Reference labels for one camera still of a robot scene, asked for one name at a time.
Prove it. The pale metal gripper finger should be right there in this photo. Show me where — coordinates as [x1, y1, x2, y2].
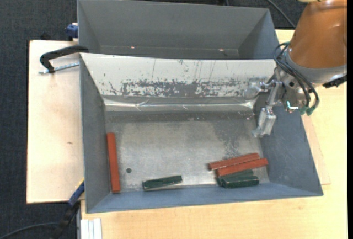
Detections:
[251, 105, 277, 139]
[243, 77, 273, 101]

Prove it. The red-brown flat block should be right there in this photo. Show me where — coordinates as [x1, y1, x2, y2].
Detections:
[207, 152, 261, 171]
[106, 132, 122, 194]
[215, 157, 269, 177]

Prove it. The dark green flat block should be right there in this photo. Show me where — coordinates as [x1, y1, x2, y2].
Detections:
[215, 169, 255, 187]
[221, 175, 260, 189]
[141, 174, 184, 192]

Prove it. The grey metal bin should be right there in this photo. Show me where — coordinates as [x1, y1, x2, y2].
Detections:
[76, 0, 324, 214]

